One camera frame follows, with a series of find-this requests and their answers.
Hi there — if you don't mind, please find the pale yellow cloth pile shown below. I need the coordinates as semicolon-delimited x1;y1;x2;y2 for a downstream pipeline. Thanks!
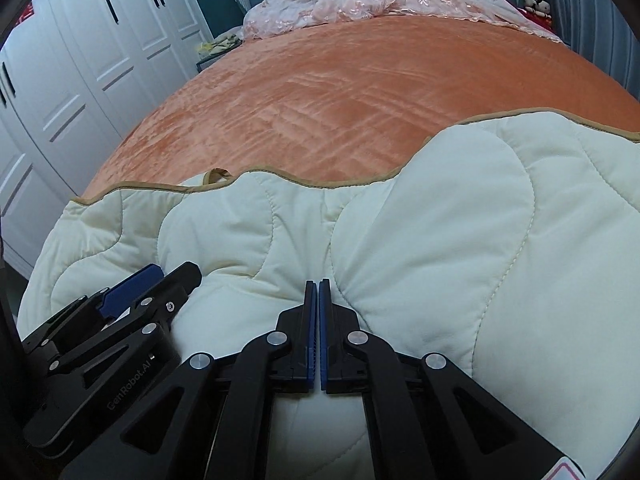
197;32;244;58

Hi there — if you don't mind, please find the orange plush blanket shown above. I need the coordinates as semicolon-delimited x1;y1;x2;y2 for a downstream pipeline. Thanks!
75;17;640;198

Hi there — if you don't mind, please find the white panelled wardrobe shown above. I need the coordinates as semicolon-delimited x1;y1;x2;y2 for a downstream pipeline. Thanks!
0;0;216;278

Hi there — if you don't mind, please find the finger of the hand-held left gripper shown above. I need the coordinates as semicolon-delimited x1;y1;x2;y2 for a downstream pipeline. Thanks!
22;265;163;356
47;261;202;373

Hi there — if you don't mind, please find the pink floral quilt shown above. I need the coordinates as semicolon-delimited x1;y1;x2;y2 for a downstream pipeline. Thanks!
242;0;563;43

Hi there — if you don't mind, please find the red and white plush toy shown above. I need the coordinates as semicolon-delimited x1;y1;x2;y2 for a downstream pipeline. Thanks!
520;0;553;28

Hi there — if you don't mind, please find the cream quilted jacket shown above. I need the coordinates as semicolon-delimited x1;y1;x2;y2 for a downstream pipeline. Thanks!
16;110;640;480

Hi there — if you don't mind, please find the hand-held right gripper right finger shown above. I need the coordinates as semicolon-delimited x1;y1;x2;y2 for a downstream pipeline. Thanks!
320;280;581;480

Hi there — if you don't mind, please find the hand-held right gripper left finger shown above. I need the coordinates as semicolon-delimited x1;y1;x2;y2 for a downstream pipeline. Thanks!
60;280;317;480

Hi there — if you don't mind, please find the grey curtain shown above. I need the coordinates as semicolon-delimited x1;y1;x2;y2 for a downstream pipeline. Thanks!
545;0;640;106

